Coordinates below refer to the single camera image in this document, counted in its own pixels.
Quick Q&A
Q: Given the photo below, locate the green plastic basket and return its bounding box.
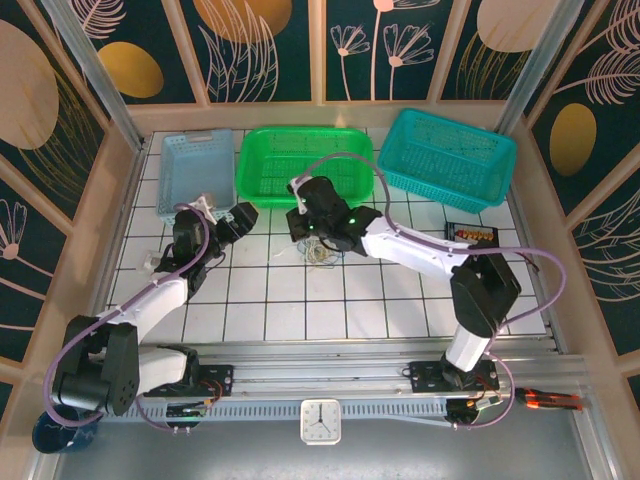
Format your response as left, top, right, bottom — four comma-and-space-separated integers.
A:
234, 125, 376, 211

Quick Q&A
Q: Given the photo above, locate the light blue plastic basket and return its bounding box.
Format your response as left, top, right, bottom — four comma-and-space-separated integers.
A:
157, 128, 237, 226

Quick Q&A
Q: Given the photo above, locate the black box with orange items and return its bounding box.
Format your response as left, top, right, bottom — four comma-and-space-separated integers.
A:
443, 221, 501, 247

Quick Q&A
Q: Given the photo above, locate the teal plastic basket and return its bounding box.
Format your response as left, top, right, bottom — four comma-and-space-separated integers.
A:
375, 108, 518, 215

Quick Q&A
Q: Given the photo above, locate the small circuit board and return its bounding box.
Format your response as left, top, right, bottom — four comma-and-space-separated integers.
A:
164, 403, 210, 420
467, 394, 504, 411

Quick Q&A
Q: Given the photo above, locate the white square analog clock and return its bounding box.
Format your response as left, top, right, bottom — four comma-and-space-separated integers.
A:
299, 398, 343, 445

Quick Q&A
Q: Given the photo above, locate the dark blue mug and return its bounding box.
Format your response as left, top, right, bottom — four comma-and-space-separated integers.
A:
32, 405, 101, 455

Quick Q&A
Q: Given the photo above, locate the orange black hand tool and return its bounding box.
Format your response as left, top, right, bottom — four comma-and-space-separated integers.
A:
517, 387, 584, 412

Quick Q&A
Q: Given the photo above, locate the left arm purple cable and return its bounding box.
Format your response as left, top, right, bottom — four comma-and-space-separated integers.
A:
43, 202, 221, 434

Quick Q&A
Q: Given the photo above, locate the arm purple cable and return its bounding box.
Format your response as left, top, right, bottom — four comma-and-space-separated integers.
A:
292, 152, 569, 431
43, 202, 221, 434

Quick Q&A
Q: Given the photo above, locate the aluminium mounting rail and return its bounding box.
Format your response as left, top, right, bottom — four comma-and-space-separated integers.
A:
134, 339, 599, 401

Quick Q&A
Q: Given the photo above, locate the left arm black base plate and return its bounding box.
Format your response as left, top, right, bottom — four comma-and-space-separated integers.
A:
143, 364, 235, 399

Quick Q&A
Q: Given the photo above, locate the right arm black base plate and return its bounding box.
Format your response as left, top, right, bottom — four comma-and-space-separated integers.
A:
408, 360, 500, 394

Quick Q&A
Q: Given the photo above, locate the aluminium frame post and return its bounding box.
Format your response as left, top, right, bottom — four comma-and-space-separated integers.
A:
492, 0, 599, 139
39, 0, 149, 151

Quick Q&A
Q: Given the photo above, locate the grey slotted cable duct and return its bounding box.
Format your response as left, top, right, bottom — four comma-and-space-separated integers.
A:
132, 398, 451, 422

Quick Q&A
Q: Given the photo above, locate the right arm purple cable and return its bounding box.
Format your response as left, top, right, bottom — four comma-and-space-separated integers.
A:
292, 152, 569, 431

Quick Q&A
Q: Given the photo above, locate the thin red black wire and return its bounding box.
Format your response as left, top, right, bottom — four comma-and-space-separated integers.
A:
514, 251, 542, 274

